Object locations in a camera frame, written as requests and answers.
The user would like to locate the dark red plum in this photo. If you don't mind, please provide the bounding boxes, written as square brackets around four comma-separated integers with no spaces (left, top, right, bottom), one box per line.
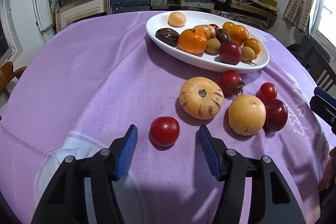
[219,42,242,65]
[264,99,288,132]

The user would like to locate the small red cherry tomato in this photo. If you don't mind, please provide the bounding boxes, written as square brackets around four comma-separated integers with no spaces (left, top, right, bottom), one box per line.
[259,83,277,103]

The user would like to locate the pale yellow round fruit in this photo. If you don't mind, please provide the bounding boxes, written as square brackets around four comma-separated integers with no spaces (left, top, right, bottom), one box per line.
[228,94,266,136]

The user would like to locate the small tan round fruit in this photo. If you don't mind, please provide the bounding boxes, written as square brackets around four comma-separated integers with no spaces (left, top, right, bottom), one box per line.
[241,47,255,62]

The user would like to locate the yellow orange cherry tomato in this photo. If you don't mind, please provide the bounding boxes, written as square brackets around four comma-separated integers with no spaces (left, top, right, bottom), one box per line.
[244,38,261,56]

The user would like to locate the red tomato with stem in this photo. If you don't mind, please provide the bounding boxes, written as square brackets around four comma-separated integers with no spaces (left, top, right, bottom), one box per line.
[219,71,245,96]

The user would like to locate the large orange tangerine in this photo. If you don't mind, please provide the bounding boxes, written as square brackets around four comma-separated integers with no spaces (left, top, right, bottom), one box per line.
[228,25,249,46]

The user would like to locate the striped yellow pepino melon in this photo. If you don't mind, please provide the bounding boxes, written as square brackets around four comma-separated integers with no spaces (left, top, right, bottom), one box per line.
[179,77,224,120]

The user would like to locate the small orange tangerine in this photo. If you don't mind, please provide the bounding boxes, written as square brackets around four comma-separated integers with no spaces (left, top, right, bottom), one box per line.
[178,29,207,55]

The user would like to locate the oval yellow pepino fruit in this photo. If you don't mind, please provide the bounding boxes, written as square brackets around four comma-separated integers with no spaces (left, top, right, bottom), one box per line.
[194,24,216,40]

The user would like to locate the dark wooden chair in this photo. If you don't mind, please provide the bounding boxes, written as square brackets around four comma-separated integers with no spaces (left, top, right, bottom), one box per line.
[302,46,335,92]

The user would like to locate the purple printed tablecloth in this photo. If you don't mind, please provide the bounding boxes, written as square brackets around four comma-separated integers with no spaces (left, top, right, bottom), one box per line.
[1,12,335,223]

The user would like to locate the white oval plate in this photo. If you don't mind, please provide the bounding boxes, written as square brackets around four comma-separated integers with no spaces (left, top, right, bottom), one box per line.
[146,10,270,74]

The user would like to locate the pale peach round fruit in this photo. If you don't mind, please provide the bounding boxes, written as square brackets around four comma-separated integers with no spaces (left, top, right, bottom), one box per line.
[168,11,186,27]

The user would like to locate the framed picture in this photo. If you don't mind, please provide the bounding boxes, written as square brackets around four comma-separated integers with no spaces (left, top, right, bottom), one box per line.
[55,0,110,32]

